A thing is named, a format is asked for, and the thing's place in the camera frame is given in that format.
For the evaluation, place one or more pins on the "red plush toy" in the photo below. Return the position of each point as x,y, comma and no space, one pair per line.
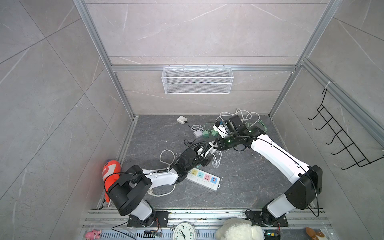
110,174

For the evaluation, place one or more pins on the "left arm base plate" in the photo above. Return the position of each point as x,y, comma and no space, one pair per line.
156,219

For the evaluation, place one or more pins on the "pink plush toy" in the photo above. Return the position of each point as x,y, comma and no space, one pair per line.
93,235

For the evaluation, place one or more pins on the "green charger left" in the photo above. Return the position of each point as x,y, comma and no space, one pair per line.
206,134

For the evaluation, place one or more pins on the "black wire hook rack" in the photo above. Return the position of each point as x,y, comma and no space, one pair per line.
339,133

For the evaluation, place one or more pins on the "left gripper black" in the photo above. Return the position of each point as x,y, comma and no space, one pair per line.
207,161

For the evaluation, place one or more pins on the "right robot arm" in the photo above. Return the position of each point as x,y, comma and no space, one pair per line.
306,180

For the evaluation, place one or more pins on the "white wire mesh basket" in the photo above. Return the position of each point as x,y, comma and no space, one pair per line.
197,80

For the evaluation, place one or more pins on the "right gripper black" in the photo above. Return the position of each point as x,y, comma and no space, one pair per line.
219,143

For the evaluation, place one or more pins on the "brown plush toy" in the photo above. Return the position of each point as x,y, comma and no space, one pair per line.
315,235

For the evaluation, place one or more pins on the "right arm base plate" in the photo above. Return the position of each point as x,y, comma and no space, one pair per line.
259,218

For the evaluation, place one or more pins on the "white charger with label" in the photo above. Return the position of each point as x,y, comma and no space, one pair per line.
198,133

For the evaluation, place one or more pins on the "white analog clock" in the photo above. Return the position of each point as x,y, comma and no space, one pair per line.
185,231

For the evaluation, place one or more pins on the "white square charger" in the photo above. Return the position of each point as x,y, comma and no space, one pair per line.
182,120

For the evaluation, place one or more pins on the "white plush toy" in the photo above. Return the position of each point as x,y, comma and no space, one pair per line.
239,229

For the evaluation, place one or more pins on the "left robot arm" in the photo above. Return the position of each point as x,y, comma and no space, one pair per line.
126,190

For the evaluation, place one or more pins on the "white multicolour power strip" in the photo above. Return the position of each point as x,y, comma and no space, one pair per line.
204,179

